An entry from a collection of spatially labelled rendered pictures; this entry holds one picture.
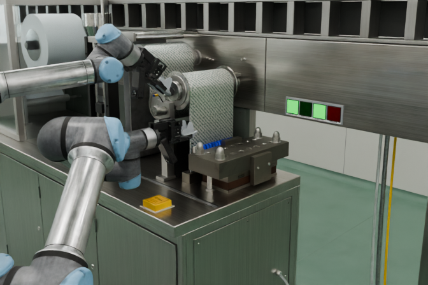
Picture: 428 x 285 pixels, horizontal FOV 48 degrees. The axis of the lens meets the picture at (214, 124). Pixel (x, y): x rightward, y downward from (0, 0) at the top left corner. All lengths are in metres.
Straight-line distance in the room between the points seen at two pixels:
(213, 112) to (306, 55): 0.42
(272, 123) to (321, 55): 3.25
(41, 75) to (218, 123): 0.76
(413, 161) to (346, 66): 2.63
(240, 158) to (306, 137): 3.05
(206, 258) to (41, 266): 0.73
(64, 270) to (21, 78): 0.60
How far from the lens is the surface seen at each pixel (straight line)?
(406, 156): 4.29
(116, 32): 1.60
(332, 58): 1.74
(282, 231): 1.95
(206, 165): 1.69
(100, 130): 1.23
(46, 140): 1.28
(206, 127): 1.85
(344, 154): 4.55
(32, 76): 1.43
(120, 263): 1.90
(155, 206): 1.59
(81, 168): 1.18
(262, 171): 1.81
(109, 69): 1.45
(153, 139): 1.64
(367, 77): 1.68
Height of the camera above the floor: 1.55
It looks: 14 degrees down
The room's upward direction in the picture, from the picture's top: straight up
